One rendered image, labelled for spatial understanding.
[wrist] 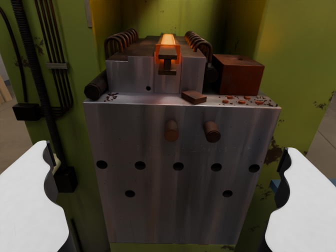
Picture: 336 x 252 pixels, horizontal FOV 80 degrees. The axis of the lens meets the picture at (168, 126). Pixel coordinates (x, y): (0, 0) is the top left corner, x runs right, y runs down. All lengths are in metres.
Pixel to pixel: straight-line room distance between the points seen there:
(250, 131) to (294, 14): 0.32
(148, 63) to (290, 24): 0.37
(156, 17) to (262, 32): 0.44
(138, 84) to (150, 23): 0.49
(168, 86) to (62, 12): 0.32
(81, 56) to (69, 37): 0.05
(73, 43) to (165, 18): 0.41
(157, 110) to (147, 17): 0.56
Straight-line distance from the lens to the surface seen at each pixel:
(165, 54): 0.32
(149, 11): 0.90
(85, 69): 0.61
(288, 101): 0.69
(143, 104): 0.39
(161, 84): 0.43
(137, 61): 0.43
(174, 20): 0.89
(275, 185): 0.55
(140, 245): 0.70
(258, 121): 0.44
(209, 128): 0.38
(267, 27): 0.61
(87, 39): 0.59
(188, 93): 0.41
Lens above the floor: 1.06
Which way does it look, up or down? 29 degrees down
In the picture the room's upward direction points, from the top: 2 degrees clockwise
